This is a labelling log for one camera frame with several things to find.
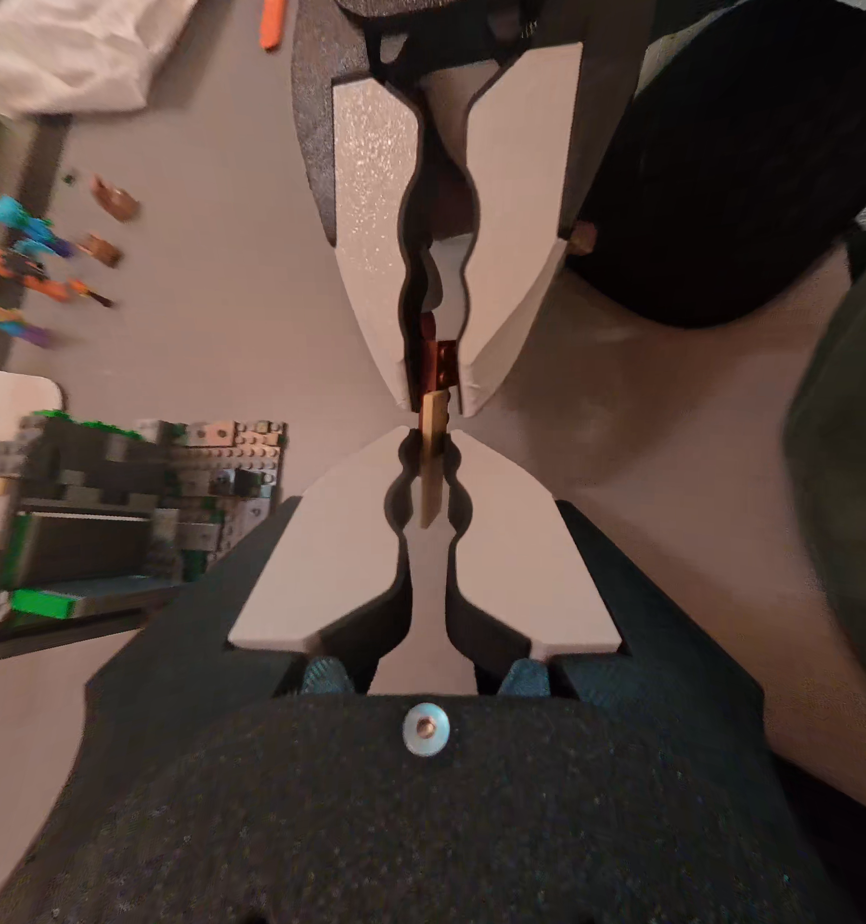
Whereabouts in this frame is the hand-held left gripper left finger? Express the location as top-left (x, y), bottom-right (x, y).
top-left (225, 426), bottom-right (414, 661)

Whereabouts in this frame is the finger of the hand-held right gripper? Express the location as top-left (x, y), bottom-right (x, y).
top-left (330, 74), bottom-right (437, 414)
top-left (443, 41), bottom-right (585, 418)

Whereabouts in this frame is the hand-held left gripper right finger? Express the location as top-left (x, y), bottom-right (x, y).
top-left (443, 428), bottom-right (623, 661)

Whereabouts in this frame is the tan smooth toy tile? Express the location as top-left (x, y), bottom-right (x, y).
top-left (418, 388), bottom-right (453, 529)

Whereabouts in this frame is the brown studded toy plate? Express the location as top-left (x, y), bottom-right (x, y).
top-left (420, 310), bottom-right (461, 407)

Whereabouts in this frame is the person's right forearm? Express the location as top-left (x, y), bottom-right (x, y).
top-left (569, 0), bottom-right (866, 329)

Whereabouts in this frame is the grey desk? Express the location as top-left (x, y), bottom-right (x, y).
top-left (0, 0), bottom-right (866, 918)

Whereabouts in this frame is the grey toy brick building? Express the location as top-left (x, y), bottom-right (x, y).
top-left (0, 410), bottom-right (289, 665)

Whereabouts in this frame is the white cloth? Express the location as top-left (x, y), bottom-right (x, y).
top-left (0, 0), bottom-right (197, 118)

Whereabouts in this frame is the blue toy figure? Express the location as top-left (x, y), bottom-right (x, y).
top-left (0, 195), bottom-right (74, 258)

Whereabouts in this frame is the orange toy figure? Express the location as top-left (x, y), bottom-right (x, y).
top-left (0, 245), bottom-right (114, 309)

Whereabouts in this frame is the dark green cloth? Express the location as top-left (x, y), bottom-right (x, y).
top-left (785, 238), bottom-right (866, 712)

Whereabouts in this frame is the white box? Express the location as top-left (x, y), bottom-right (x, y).
top-left (0, 367), bottom-right (65, 437)

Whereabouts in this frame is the green and purple toy figure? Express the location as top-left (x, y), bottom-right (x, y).
top-left (0, 297), bottom-right (52, 349)

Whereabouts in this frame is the person's black clothing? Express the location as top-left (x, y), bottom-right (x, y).
top-left (768, 751), bottom-right (866, 924)

